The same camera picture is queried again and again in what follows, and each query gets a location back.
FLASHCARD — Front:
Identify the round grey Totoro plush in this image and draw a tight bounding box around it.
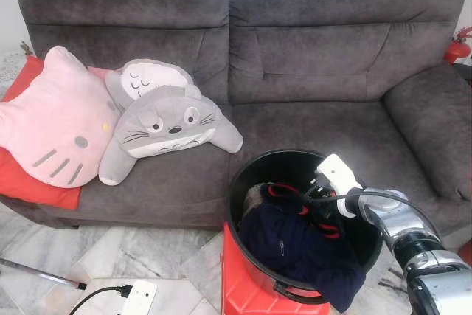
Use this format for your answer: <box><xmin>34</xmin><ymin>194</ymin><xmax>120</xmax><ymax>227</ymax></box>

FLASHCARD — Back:
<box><xmin>103</xmin><ymin>58</ymin><xmax>196</xmax><ymax>113</ymax></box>

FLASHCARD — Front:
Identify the red fire extinguisher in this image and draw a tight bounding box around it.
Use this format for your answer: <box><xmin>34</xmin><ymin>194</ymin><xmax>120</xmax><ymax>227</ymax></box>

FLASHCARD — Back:
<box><xmin>442</xmin><ymin>26</ymin><xmax>472</xmax><ymax>65</ymax></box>

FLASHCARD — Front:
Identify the navy knit sweater red trim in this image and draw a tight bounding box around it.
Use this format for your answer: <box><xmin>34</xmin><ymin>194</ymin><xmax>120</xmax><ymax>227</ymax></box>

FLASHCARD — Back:
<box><xmin>237</xmin><ymin>181</ymin><xmax>367</xmax><ymax>314</ymax></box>

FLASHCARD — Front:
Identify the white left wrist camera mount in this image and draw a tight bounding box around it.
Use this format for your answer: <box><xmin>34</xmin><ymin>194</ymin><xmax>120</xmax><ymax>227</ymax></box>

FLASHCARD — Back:
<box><xmin>119</xmin><ymin>280</ymin><xmax>158</xmax><ymax>315</ymax></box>

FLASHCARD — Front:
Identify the black plastic bucket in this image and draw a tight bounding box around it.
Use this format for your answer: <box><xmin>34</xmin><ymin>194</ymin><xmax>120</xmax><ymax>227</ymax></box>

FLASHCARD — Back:
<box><xmin>225</xmin><ymin>148</ymin><xmax>384</xmax><ymax>306</ymax></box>

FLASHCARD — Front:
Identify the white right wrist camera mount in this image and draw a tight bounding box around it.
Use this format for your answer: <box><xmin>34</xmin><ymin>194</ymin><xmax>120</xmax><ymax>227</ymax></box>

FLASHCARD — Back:
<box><xmin>316</xmin><ymin>154</ymin><xmax>364</xmax><ymax>218</ymax></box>

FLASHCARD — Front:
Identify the pink cat face cushion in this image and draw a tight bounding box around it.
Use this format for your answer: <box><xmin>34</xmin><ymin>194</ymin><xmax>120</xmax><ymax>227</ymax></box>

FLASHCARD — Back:
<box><xmin>0</xmin><ymin>46</ymin><xmax>122</xmax><ymax>189</ymax></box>

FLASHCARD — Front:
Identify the dark grey sofa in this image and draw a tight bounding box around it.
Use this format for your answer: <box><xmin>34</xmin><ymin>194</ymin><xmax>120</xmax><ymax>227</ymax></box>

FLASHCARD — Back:
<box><xmin>0</xmin><ymin>0</ymin><xmax>472</xmax><ymax>231</ymax></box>

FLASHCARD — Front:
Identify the flat grey Totoro plush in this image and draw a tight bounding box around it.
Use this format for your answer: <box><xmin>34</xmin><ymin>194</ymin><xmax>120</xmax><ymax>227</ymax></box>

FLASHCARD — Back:
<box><xmin>98</xmin><ymin>85</ymin><xmax>244</xmax><ymax>187</ymax></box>

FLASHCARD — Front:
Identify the red plastic stool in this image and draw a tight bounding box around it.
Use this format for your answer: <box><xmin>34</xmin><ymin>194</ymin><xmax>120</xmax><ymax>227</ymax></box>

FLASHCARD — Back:
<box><xmin>221</xmin><ymin>221</ymin><xmax>333</xmax><ymax>315</ymax></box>

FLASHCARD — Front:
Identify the white lace cloth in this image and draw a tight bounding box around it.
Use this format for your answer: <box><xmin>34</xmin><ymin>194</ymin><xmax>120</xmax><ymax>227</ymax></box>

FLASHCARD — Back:
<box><xmin>0</xmin><ymin>49</ymin><xmax>30</xmax><ymax>83</ymax></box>

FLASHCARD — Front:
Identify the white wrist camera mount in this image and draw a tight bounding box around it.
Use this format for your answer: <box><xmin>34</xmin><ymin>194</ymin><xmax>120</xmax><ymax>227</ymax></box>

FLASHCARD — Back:
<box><xmin>316</xmin><ymin>154</ymin><xmax>364</xmax><ymax>218</ymax></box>
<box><xmin>119</xmin><ymin>280</ymin><xmax>158</xmax><ymax>315</ymax></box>

